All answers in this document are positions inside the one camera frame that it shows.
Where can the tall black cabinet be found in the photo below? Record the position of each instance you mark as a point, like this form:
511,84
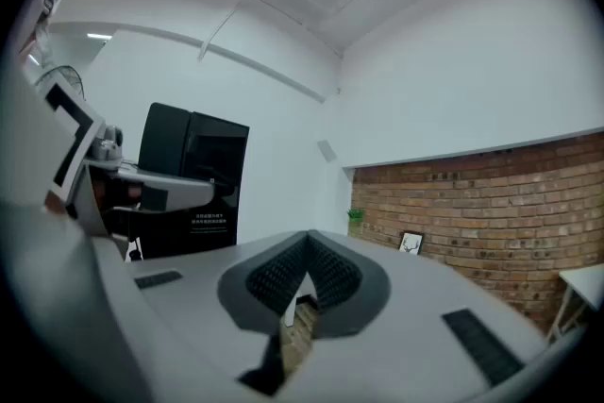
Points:
217,146

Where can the grey fisheye camera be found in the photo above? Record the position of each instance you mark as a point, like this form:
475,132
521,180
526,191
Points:
107,146

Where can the grey wall box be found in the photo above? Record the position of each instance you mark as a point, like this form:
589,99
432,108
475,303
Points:
326,151

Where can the white metal frame table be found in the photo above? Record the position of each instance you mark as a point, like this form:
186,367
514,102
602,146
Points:
587,280

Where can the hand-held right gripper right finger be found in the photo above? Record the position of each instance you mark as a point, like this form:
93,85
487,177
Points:
374,297

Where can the green artificial plant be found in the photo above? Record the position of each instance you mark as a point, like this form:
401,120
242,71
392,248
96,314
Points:
355,214

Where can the black framed deer picture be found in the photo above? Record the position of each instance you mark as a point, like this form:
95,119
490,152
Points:
410,243

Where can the white ceiling pipe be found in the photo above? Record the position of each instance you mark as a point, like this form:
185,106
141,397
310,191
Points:
217,33

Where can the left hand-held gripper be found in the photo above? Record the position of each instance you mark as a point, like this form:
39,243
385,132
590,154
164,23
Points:
156,186

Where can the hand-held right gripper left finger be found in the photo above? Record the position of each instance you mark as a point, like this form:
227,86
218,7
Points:
231,295

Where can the ceiling strip light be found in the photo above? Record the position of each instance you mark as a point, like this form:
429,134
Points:
99,35

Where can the black standing fan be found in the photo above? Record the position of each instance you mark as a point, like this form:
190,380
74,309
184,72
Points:
63,75

